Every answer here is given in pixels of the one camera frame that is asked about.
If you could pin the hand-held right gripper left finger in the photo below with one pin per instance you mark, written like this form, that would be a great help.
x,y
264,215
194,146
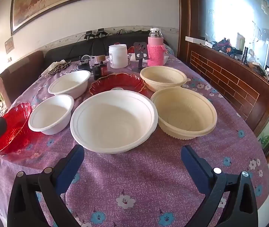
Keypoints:
x,y
72,167

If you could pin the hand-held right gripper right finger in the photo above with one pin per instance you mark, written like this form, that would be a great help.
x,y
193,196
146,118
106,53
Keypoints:
x,y
191,163

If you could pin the beige ribbed bowl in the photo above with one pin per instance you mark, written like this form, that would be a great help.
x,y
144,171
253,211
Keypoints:
x,y
162,75
184,111

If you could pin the small white bowl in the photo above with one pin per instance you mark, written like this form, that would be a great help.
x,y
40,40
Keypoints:
x,y
50,113

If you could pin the large white bowl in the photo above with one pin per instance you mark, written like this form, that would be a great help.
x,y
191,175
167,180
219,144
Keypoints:
x,y
113,123

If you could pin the medium white bowl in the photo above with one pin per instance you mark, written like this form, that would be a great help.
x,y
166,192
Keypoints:
x,y
68,82

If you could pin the purple floral tablecloth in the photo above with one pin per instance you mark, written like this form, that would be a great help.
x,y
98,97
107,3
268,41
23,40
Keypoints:
x,y
134,182

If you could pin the brown armchair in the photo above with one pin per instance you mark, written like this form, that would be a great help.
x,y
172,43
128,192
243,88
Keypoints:
x,y
18,75

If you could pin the wooden brick-pattern counter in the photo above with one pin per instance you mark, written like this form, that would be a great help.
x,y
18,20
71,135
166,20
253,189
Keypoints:
x,y
219,80

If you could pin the dark bottle with cork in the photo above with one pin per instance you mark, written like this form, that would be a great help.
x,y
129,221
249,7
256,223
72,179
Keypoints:
x,y
99,72

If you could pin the clear plastic bag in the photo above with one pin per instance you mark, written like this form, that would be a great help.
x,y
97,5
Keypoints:
x,y
168,52

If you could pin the pink thermos with knit sleeve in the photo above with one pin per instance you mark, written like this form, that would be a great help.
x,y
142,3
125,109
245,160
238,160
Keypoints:
x,y
155,52

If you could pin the black sofa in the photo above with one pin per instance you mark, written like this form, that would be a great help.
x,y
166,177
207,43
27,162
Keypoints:
x,y
77,49

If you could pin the white plastic jar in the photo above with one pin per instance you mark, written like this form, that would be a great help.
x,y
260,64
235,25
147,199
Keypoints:
x,y
118,56

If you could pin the black flashlight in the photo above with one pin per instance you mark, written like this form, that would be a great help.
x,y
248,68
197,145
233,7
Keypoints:
x,y
245,55

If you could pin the red and black tool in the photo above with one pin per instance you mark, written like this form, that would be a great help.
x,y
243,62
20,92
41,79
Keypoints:
x,y
223,45

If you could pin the white flat box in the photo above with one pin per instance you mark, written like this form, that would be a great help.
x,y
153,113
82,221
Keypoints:
x,y
194,40

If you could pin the black phone stand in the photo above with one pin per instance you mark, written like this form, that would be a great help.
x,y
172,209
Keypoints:
x,y
140,48

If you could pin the red plastic bag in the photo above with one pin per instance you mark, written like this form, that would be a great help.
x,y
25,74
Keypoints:
x,y
131,49

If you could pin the black clamp device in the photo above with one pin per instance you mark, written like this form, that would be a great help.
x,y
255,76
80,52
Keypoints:
x,y
101,33
88,35

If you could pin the framed horse painting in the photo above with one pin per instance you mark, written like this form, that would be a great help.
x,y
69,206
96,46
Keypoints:
x,y
54,2

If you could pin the glass partition pane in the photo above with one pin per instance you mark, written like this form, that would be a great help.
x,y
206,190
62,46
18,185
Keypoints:
x,y
231,9

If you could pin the small wall plaque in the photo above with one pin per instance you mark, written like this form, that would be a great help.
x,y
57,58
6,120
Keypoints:
x,y
9,45

